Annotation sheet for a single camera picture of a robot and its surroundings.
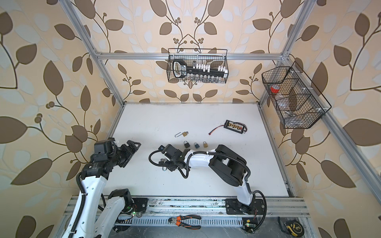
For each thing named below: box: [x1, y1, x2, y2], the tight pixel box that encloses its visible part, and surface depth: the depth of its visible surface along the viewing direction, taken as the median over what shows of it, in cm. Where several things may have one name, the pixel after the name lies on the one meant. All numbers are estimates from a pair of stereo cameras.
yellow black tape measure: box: [284, 219, 305, 238], surface depth 68 cm
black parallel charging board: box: [223, 119, 248, 134], surface depth 107 cm
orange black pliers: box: [168, 214, 202, 230], surface depth 72 cm
